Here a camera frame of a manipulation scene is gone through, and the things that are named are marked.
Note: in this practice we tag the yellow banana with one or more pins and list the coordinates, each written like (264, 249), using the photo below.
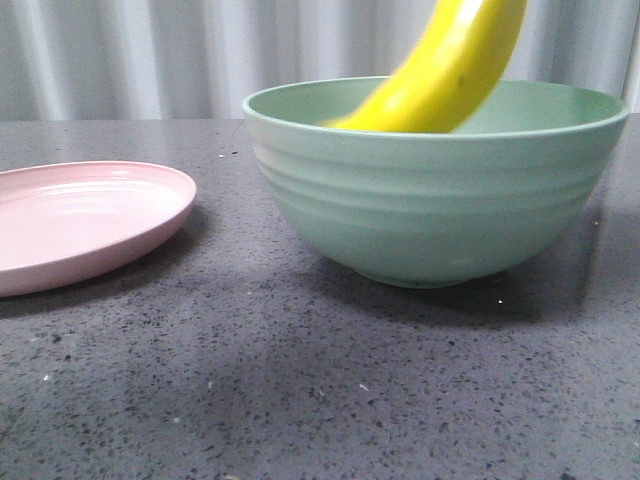
(452, 69)

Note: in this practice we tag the green bowl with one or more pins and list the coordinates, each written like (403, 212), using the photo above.
(423, 210)

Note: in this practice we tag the pink plate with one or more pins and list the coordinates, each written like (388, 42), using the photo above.
(65, 223)

